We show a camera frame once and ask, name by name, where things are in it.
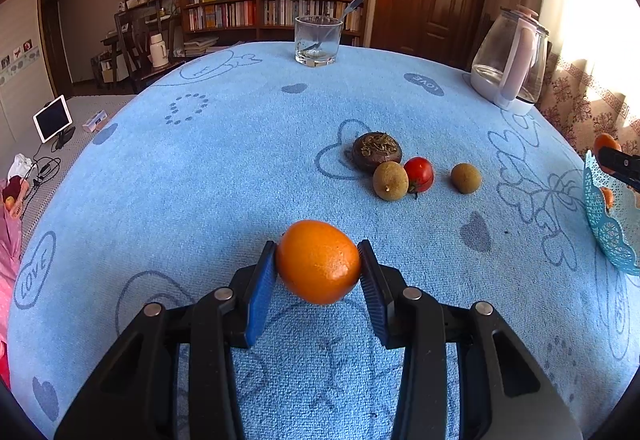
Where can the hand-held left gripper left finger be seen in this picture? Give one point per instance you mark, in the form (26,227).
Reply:
(262,300)

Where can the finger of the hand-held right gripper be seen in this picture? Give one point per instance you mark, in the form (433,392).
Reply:
(620,164)

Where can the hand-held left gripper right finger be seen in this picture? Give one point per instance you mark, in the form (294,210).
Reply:
(372,295)

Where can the mandarin with stem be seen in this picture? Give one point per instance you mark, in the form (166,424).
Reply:
(606,141)

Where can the round smooth orange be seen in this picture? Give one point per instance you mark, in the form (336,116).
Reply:
(607,196)

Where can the large oval orange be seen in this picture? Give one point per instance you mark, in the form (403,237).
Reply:
(317,262)

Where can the light blue lattice basket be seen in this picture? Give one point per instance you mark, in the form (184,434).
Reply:
(607,232)

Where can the brown longan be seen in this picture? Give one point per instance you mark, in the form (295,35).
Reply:
(466,178)
(390,180)

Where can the small red cherry tomato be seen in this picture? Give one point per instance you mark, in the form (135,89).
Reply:
(421,171)

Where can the small dark water chestnut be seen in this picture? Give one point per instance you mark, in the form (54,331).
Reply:
(377,151)

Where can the patterned cream curtain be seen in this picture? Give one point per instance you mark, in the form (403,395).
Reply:
(590,95)

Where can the small white box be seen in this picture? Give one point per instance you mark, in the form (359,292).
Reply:
(95,122)

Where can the black tablet stand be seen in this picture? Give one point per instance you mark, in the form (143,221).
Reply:
(64,137)

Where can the white thermos jug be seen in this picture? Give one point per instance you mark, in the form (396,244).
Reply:
(159,50)

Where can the white crumpled cloth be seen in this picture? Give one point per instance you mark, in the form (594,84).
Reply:
(20,167)

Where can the white tablet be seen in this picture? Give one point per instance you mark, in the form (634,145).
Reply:
(52,118)

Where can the metal spoon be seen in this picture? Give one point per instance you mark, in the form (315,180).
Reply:
(351,9)

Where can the wooden bookcase with books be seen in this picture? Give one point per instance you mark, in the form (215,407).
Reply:
(275,5)

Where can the white wardrobe with stickers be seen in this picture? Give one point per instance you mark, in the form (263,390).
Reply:
(20,70)

